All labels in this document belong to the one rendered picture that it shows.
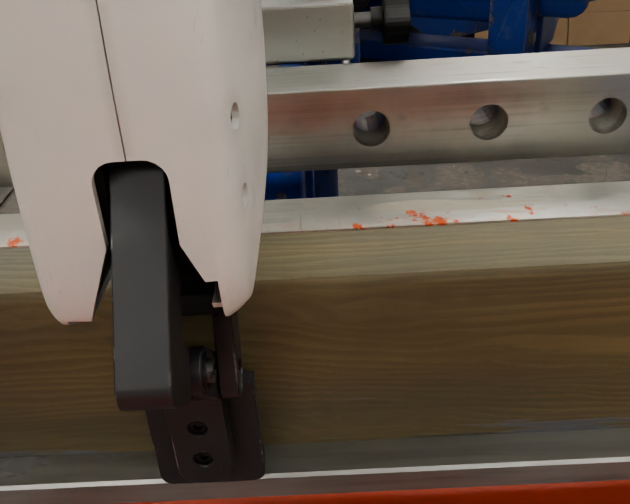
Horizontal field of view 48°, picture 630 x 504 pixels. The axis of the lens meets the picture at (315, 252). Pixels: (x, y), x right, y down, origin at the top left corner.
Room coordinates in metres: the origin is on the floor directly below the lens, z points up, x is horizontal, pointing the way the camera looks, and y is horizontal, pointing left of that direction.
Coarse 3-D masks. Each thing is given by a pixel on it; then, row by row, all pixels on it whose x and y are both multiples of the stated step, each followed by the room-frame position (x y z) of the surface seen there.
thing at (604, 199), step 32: (416, 192) 0.35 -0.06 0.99; (448, 192) 0.35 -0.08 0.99; (480, 192) 0.34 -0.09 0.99; (512, 192) 0.34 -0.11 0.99; (544, 192) 0.34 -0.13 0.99; (576, 192) 0.34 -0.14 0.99; (608, 192) 0.33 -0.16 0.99; (0, 224) 0.34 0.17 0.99; (288, 224) 0.32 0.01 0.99; (320, 224) 0.32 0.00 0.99; (352, 224) 0.32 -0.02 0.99; (384, 224) 0.32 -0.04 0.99; (416, 224) 0.31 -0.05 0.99; (448, 224) 0.31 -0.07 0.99
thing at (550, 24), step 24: (432, 0) 0.87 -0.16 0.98; (456, 0) 0.86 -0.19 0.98; (480, 0) 0.84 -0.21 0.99; (504, 0) 0.78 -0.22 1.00; (528, 0) 0.76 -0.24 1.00; (552, 0) 0.78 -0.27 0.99; (576, 0) 0.77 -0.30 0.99; (504, 24) 0.78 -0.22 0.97; (528, 24) 0.77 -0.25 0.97; (552, 24) 0.84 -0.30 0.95; (504, 48) 0.77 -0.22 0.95; (528, 48) 0.78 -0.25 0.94
